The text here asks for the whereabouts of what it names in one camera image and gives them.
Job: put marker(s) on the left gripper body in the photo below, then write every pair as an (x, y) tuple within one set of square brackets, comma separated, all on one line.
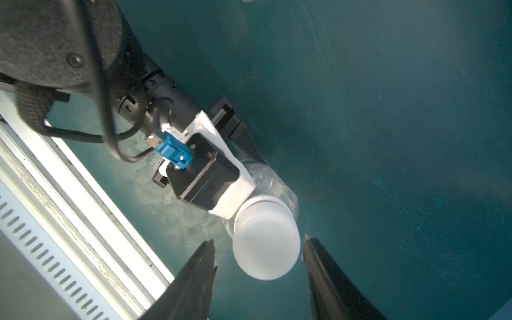
[(224, 120)]

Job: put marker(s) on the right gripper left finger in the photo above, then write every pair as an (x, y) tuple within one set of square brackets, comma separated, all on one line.
[(190, 293)]

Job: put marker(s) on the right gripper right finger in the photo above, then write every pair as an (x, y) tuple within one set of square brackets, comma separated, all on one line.
[(332, 294)]

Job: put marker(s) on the white bottle cap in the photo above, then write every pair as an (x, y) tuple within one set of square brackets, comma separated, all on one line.
[(265, 238)]

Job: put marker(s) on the round clear plastic bottle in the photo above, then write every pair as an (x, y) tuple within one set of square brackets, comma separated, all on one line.
[(267, 184)]

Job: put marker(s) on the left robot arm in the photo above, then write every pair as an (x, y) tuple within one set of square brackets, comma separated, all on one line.
[(53, 49)]

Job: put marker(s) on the aluminium front rail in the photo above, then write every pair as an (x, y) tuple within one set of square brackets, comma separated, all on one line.
[(69, 230)]

